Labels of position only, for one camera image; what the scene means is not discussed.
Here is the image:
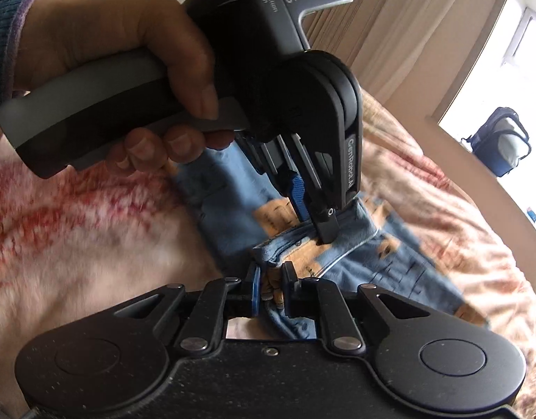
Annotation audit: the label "pink floral bed blanket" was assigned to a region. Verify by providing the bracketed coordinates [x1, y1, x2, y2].
[0, 96, 536, 418]

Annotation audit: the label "small blue object on sill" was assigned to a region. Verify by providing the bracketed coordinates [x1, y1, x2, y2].
[527, 209, 536, 222]

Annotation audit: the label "blue sleeved left forearm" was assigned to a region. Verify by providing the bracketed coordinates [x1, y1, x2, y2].
[0, 0, 88, 125]

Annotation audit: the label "white window frame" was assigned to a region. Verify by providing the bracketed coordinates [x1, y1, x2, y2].
[440, 0, 536, 230]

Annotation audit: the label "cream curtain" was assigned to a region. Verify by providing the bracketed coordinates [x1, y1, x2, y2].
[303, 0, 507, 120]

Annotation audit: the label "dark blue backpack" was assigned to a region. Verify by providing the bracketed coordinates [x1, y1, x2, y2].
[461, 107, 531, 178]

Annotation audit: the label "blue patterned pants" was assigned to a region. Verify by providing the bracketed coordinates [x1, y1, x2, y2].
[175, 145, 488, 339]

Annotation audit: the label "person's left hand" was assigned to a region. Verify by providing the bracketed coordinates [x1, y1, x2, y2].
[13, 0, 234, 177]

